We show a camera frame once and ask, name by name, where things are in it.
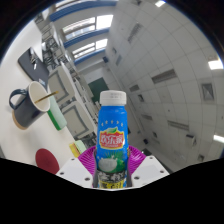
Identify blue window curtains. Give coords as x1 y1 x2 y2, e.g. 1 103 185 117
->
49 0 118 66

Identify golden stir stick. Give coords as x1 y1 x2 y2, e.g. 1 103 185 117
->
34 90 59 104

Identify group of ceiling lights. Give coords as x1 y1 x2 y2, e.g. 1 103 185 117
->
113 0 224 161

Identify dark blue mug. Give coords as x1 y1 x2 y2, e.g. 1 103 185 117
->
8 80 52 131

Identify green oblong box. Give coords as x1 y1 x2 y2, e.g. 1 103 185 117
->
46 96 68 132

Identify bunch of keys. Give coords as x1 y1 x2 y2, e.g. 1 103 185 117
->
29 49 40 71

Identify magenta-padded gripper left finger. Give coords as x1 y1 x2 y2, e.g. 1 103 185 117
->
55 145 98 188

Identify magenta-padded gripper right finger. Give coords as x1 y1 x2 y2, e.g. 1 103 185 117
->
127 145 170 188

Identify group of classroom chairs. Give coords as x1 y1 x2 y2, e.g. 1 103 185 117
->
33 13 101 141

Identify green blackboard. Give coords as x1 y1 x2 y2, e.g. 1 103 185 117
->
87 77 109 104

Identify row of classroom windows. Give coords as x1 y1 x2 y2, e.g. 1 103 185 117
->
53 0 114 61

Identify blue white-capped drink bottle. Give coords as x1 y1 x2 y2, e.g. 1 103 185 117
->
95 89 130 190

